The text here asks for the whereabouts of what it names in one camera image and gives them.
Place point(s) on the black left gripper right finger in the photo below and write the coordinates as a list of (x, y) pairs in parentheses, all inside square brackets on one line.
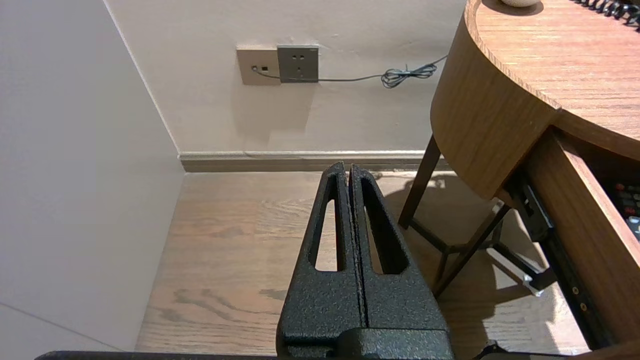
[(400, 300)]

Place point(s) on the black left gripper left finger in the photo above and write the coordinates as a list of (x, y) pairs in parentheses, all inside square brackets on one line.
[(320, 300)]

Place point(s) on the wooden nightstand drawer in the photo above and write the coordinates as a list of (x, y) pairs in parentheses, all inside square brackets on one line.
[(585, 225)]

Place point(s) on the black remote with coloured buttons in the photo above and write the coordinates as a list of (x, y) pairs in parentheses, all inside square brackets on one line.
[(629, 210)]

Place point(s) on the brown skirting board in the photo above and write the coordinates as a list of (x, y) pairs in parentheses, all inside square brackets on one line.
[(300, 161)]

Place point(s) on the round wooden nightstand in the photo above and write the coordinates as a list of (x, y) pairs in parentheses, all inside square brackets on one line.
[(500, 110)]

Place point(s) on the white round puck device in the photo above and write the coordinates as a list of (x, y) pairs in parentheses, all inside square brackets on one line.
[(520, 2)]

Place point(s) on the black metal nightstand leg frame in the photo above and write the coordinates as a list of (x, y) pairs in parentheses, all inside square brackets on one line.
[(422, 180)]

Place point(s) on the black drawer slide rail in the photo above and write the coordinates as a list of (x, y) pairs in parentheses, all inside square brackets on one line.
[(565, 265)]

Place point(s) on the grey wall socket plate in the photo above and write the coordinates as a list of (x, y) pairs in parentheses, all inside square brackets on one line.
[(255, 65)]

